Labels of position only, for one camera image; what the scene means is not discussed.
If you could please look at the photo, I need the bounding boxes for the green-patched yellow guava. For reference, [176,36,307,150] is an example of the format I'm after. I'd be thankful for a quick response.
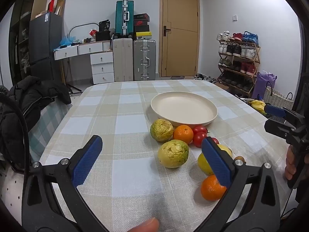
[158,139,189,169]

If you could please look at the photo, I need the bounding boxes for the white dotted cloth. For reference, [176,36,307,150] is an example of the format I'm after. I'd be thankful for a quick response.
[0,167,32,223]

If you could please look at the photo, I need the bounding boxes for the person's right hand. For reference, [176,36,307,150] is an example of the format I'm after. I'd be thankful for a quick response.
[284,146,297,180]

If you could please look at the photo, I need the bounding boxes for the black puffer jacket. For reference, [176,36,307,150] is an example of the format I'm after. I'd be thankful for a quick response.
[0,75,72,170]

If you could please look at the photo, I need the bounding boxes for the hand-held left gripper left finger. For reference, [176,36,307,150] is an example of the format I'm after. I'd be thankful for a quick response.
[21,135,109,232]

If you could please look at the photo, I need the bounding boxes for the orange mandarin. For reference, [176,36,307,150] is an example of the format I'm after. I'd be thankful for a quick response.
[200,175,228,201]
[173,125,194,145]

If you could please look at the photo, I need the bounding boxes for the teal suitcase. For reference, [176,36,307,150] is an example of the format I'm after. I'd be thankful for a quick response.
[115,0,135,38]

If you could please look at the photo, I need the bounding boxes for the purple bag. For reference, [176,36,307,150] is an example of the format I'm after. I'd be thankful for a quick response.
[252,71,278,99]

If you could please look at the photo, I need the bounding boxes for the large smooth yellow guava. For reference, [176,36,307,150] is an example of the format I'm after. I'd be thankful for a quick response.
[197,144,233,176]

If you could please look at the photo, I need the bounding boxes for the yellow bananas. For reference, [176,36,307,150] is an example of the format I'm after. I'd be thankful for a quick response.
[249,100,267,114]

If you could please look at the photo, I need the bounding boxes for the wooden shoe rack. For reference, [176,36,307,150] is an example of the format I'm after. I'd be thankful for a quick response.
[217,39,261,98]

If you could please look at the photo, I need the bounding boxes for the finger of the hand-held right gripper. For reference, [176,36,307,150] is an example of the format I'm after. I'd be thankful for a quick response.
[264,103,305,126]
[264,119,301,142]

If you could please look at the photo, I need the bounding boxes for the woven basket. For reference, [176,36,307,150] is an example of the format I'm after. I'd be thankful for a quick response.
[263,82,294,109]

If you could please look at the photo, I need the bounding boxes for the dark grey fridge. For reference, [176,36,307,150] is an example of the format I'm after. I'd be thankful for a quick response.
[29,12,63,78]

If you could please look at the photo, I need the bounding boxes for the silver suitcase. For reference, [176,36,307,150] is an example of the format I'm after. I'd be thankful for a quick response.
[133,39,157,81]

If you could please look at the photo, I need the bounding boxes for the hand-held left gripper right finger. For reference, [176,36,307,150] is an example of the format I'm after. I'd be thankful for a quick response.
[193,136,282,232]

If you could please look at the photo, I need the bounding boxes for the rows of assorted shoes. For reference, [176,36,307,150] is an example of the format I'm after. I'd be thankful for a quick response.
[216,31,259,91]

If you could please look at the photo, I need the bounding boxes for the blue plastic bag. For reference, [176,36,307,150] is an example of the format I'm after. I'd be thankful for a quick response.
[60,35,76,46]

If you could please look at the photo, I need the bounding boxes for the person's left hand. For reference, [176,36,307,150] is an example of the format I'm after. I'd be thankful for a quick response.
[127,217,160,232]

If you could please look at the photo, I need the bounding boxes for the black printed bag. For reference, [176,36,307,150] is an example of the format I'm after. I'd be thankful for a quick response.
[98,20,111,32]

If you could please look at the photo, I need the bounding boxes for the curved metal tube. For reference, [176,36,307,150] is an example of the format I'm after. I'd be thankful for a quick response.
[68,23,99,41]

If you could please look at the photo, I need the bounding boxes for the white desk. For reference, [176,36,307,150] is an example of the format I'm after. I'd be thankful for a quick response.
[53,41,113,61]

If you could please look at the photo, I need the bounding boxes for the black cable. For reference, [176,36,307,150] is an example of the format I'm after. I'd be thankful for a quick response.
[0,93,31,172]

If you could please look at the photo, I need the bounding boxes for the brown cardboard box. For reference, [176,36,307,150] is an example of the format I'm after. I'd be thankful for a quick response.
[56,0,66,17]

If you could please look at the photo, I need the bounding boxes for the cream round plate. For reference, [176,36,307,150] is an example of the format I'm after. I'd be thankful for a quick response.
[151,91,218,126]

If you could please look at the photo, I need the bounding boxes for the beige suitcase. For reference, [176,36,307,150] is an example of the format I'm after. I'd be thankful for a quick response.
[113,38,134,82]

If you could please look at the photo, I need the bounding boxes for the scattered sneakers group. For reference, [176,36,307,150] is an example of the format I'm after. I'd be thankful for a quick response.
[194,73,218,83]

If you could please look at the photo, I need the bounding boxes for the tall dark shelf cabinet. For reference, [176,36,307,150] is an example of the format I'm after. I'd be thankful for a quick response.
[8,0,50,85]

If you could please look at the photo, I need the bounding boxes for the white drawer unit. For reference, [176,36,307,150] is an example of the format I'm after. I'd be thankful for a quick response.
[90,52,115,84]

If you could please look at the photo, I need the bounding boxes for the wrinkled yellow-green guava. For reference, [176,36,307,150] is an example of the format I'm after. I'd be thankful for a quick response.
[150,119,174,142]

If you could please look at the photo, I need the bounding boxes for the wooden door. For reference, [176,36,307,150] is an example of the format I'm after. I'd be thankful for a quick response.
[159,0,200,77]

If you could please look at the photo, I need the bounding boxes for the black storage box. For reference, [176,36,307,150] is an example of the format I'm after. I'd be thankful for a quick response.
[96,31,112,41]

